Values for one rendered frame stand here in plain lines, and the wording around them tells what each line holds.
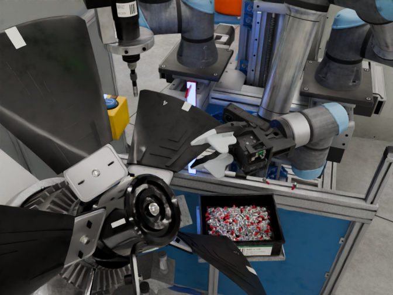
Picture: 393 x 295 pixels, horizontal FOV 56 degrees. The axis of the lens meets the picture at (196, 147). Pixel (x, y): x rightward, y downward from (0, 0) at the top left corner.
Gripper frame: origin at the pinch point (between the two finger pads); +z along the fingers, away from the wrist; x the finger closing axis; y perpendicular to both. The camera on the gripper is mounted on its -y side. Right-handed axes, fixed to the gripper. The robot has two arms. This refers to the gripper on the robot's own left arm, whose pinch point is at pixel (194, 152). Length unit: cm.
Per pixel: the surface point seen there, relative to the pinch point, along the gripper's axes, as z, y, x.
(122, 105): 6.2, -37.4, 15.1
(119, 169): 16.3, 5.7, -8.4
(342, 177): -128, -49, 125
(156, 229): 13.9, 17.0, -5.5
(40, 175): 39, -70, 70
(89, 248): 24.1, 15.1, -3.3
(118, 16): 12.3, 1.5, -32.4
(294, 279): -41, 8, 81
